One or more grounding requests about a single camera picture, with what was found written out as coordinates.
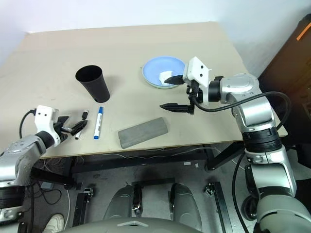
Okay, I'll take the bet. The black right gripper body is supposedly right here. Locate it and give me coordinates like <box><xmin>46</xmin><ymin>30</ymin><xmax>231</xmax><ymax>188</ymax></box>
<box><xmin>186</xmin><ymin>80</ymin><xmax>205</xmax><ymax>115</ymax></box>

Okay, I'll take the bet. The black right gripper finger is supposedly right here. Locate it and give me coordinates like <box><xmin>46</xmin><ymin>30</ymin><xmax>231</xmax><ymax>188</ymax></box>
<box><xmin>164</xmin><ymin>74</ymin><xmax>183</xmax><ymax>85</ymax></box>
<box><xmin>159</xmin><ymin>102</ymin><xmax>190</xmax><ymax>114</ymax></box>

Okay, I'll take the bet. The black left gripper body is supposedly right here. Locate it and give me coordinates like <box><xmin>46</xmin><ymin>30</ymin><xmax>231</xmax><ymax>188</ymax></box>
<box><xmin>52</xmin><ymin>120</ymin><xmax>75</xmax><ymax>143</ymax></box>

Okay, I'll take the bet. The white tissue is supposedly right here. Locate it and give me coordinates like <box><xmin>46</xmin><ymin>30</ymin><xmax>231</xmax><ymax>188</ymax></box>
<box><xmin>159</xmin><ymin>70</ymin><xmax>173</xmax><ymax>85</ymax></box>

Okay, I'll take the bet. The black pen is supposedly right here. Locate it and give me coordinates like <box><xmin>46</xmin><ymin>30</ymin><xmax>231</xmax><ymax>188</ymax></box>
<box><xmin>74</xmin><ymin>110</ymin><xmax>88</xmax><ymax>140</ymax></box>

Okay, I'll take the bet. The blue plate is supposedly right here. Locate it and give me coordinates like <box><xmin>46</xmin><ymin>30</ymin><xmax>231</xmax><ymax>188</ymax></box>
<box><xmin>142</xmin><ymin>56</ymin><xmax>187</xmax><ymax>88</ymax></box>

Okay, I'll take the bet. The grey glasses case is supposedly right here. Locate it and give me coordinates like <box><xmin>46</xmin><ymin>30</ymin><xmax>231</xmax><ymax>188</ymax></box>
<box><xmin>118</xmin><ymin>117</ymin><xmax>169</xmax><ymax>149</ymax></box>

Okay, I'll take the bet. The white marker with blue cap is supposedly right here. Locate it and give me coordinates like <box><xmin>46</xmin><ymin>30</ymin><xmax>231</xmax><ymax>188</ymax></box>
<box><xmin>93</xmin><ymin>106</ymin><xmax>105</xmax><ymax>140</ymax></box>

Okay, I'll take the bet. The black plastic cup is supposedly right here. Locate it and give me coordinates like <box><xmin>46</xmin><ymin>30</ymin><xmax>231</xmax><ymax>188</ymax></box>
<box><xmin>75</xmin><ymin>65</ymin><xmax>111</xmax><ymax>103</ymax></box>

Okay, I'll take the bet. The grey rounded robot leg shell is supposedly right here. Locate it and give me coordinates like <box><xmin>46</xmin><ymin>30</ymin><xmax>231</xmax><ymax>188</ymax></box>
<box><xmin>169</xmin><ymin>183</ymin><xmax>203</xmax><ymax>232</ymax></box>
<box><xmin>103</xmin><ymin>185</ymin><xmax>135</xmax><ymax>221</ymax></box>

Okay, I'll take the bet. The white sneaker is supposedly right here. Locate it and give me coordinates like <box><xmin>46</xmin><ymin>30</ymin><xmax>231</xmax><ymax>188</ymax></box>
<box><xmin>45</xmin><ymin>214</ymin><xmax>66</xmax><ymax>233</ymax></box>

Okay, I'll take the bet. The grey robot torso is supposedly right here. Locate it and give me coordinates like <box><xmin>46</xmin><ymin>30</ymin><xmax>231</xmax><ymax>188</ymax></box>
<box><xmin>58</xmin><ymin>217</ymin><xmax>202</xmax><ymax>233</ymax></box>

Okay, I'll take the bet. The black caster wheel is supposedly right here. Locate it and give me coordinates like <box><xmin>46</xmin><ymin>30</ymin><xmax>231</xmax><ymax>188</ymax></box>
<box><xmin>242</xmin><ymin>196</ymin><xmax>259</xmax><ymax>221</ymax></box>

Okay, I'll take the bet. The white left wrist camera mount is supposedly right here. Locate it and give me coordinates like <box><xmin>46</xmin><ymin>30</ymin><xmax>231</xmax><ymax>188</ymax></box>
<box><xmin>34</xmin><ymin>105</ymin><xmax>60</xmax><ymax>146</ymax></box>

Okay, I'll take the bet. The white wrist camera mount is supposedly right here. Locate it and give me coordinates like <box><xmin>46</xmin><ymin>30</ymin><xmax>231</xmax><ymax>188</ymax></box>
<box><xmin>182</xmin><ymin>57</ymin><xmax>211</xmax><ymax>105</ymax></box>
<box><xmin>34</xmin><ymin>105</ymin><xmax>60</xmax><ymax>146</ymax></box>

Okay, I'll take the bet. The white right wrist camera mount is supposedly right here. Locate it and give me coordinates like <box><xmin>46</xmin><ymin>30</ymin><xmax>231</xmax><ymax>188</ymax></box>
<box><xmin>182</xmin><ymin>57</ymin><xmax>211</xmax><ymax>105</ymax></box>

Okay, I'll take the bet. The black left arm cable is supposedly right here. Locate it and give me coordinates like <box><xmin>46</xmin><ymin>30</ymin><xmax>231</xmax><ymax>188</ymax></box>
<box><xmin>19</xmin><ymin>109</ymin><xmax>37</xmax><ymax>140</ymax></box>

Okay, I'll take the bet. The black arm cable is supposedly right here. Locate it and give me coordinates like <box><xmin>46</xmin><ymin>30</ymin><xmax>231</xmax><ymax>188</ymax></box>
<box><xmin>19</xmin><ymin>109</ymin><xmax>37</xmax><ymax>140</ymax></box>
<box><xmin>231</xmin><ymin>152</ymin><xmax>256</xmax><ymax>233</ymax></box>
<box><xmin>191</xmin><ymin>91</ymin><xmax>292</xmax><ymax>132</ymax></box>

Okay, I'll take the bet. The black metal table frame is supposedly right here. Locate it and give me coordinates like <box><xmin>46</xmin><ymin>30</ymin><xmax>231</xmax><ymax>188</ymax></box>
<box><xmin>31</xmin><ymin>143</ymin><xmax>246</xmax><ymax>192</ymax></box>

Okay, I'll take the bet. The black floor cable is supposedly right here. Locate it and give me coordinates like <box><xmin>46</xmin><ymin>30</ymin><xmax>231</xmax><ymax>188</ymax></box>
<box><xmin>31</xmin><ymin>183</ymin><xmax>63</xmax><ymax>207</ymax></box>

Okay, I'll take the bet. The black floor rail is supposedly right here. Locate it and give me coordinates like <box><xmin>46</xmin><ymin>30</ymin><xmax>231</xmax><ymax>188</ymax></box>
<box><xmin>206</xmin><ymin>182</ymin><xmax>234</xmax><ymax>233</ymax></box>
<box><xmin>72</xmin><ymin>188</ymin><xmax>95</xmax><ymax>227</ymax></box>

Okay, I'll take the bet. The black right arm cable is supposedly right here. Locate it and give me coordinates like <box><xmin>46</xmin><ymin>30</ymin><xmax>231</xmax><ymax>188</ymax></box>
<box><xmin>191</xmin><ymin>91</ymin><xmax>292</xmax><ymax>132</ymax></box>
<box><xmin>231</xmin><ymin>152</ymin><xmax>256</xmax><ymax>233</ymax></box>

